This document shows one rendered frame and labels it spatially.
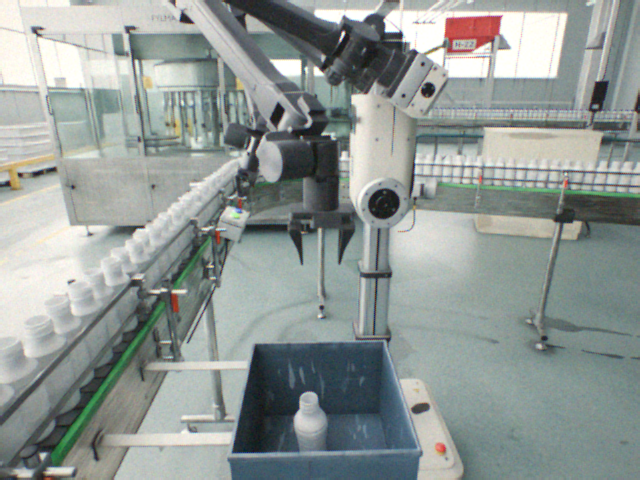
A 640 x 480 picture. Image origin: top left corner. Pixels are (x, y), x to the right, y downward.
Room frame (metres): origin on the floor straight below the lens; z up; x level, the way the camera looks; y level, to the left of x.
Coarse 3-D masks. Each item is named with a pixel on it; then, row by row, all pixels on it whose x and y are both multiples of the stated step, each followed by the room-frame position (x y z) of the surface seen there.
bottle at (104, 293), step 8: (88, 272) 0.70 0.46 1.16; (96, 272) 0.71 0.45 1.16; (88, 280) 0.67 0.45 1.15; (96, 280) 0.68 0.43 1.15; (104, 280) 0.69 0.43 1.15; (96, 288) 0.68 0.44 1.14; (104, 288) 0.69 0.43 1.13; (96, 296) 0.67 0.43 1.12; (104, 296) 0.67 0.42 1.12; (112, 296) 0.69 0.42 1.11; (104, 304) 0.67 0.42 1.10; (112, 312) 0.68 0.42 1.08; (112, 320) 0.68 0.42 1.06; (112, 328) 0.68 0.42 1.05; (112, 336) 0.67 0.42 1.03; (120, 336) 0.69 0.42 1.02
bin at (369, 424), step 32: (256, 352) 0.77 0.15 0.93; (288, 352) 0.77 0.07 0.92; (320, 352) 0.77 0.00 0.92; (352, 352) 0.77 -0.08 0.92; (384, 352) 0.76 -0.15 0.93; (256, 384) 0.75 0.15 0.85; (288, 384) 0.77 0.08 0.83; (320, 384) 0.77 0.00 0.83; (352, 384) 0.77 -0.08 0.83; (384, 384) 0.74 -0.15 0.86; (256, 416) 0.72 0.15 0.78; (288, 416) 0.77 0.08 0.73; (352, 416) 0.77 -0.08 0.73; (384, 416) 0.71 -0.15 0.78; (96, 448) 0.49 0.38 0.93; (160, 448) 0.71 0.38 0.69; (256, 448) 0.67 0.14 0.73; (288, 448) 0.67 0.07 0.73; (352, 448) 0.67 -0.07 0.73; (384, 448) 0.67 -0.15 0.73; (416, 448) 0.48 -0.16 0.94
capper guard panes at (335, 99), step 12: (324, 84) 6.21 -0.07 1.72; (348, 84) 6.22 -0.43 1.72; (324, 96) 6.21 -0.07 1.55; (336, 96) 6.22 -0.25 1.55; (348, 96) 6.22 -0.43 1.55; (336, 108) 6.22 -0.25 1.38; (348, 108) 6.22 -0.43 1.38; (336, 120) 6.22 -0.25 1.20; (348, 120) 6.22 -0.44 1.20; (324, 132) 6.21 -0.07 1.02; (336, 132) 6.22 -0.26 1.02; (348, 132) 6.22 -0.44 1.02
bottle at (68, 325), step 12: (48, 300) 0.58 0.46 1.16; (60, 300) 0.59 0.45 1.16; (48, 312) 0.55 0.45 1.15; (60, 312) 0.56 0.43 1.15; (60, 324) 0.56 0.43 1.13; (72, 324) 0.57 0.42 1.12; (72, 336) 0.56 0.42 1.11; (84, 348) 0.57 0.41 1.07; (72, 360) 0.55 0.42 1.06; (84, 360) 0.57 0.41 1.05; (84, 384) 0.56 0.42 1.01
